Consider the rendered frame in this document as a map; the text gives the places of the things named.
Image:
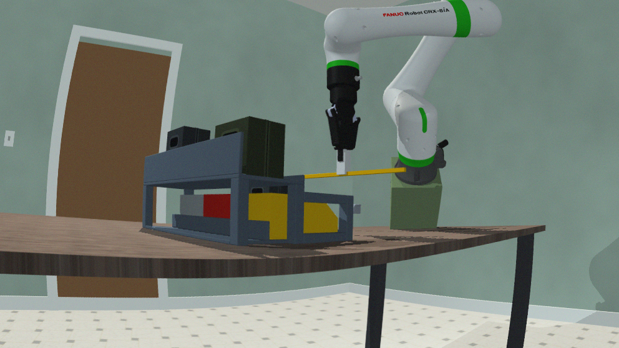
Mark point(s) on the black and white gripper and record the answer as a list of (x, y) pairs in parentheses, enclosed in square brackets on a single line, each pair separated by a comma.
[(343, 125)]

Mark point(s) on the blue-grey metal shelf rack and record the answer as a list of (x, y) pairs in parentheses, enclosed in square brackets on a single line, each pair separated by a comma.
[(217, 164)]

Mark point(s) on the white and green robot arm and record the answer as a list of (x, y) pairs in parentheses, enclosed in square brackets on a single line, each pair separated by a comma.
[(441, 23)]

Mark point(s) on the red bin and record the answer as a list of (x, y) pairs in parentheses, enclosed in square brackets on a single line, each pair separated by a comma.
[(216, 205)]

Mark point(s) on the yellow bar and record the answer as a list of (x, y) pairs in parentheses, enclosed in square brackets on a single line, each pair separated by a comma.
[(364, 172)]

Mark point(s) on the yellow open bin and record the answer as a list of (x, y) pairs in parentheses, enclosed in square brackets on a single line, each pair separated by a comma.
[(272, 207)]

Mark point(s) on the grey open bin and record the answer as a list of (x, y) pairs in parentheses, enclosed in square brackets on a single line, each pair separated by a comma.
[(191, 205)]

